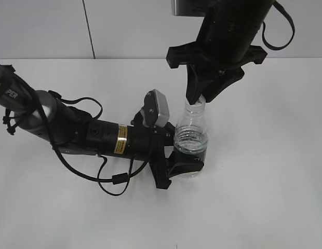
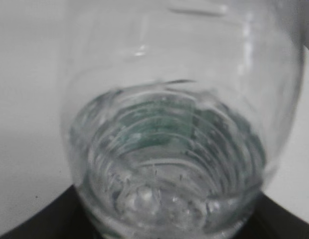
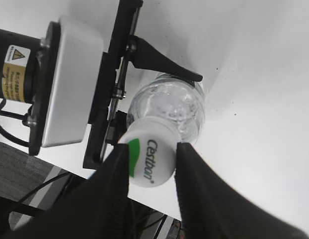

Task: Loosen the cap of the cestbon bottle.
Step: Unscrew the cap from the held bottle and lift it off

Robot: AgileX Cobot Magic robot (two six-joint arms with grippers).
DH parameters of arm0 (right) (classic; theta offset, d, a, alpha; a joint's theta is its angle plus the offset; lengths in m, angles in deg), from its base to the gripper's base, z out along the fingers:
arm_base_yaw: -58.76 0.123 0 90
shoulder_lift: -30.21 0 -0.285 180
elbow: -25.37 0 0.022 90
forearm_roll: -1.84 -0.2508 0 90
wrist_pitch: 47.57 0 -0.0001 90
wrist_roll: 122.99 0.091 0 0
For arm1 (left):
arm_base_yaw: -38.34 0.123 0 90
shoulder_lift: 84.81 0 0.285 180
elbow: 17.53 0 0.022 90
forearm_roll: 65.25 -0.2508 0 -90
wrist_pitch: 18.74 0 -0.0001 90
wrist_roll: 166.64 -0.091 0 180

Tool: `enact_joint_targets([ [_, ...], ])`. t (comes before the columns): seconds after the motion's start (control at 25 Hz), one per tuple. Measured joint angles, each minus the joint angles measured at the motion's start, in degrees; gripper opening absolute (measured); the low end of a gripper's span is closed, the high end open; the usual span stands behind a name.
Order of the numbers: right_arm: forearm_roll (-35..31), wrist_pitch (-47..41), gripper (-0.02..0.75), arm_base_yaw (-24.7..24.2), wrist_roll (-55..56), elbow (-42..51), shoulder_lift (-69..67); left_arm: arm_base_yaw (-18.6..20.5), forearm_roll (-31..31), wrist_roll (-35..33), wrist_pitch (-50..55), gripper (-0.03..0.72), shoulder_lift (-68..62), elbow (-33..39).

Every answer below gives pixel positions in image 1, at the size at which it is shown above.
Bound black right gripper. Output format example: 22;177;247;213
166;41;267;105

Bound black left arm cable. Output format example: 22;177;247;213
1;64;154;197

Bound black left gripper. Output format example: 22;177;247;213
124;111;204;189

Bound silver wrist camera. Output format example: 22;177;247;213
171;0;211;17
142;89;170;128

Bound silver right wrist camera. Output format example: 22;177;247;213
171;0;211;17

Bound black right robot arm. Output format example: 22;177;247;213
166;1;274;105

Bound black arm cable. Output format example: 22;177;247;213
261;0;296;52
1;64;154;197

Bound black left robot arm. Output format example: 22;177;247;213
0;64;204;189

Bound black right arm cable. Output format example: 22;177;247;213
261;0;296;52

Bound clear Cestbon water bottle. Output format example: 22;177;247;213
173;103;208;163

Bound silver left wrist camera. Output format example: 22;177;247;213
142;89;170;128

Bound white green bottle cap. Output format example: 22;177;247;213
187;94;206;108

